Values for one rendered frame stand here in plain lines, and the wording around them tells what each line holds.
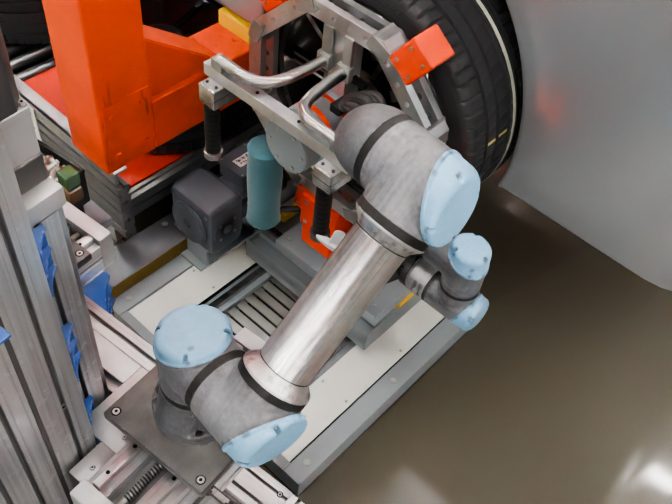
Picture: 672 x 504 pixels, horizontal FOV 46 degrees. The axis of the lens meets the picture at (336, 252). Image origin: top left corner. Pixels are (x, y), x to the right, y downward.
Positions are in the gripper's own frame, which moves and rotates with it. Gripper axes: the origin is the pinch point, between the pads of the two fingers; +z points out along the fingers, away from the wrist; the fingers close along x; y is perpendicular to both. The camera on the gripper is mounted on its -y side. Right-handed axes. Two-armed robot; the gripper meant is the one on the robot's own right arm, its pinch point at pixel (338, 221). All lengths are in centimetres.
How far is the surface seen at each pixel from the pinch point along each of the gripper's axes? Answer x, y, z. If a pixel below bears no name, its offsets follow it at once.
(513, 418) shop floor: -42, -83, -42
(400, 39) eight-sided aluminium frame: -24.6, 28.1, 9.4
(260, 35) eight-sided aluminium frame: -20, 12, 45
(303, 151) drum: -5.9, 4.6, 16.3
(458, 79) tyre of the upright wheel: -29.3, 23.1, -2.9
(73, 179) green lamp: 23, -18, 62
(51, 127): 2, -46, 111
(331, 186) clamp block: 1.3, 9.6, 2.1
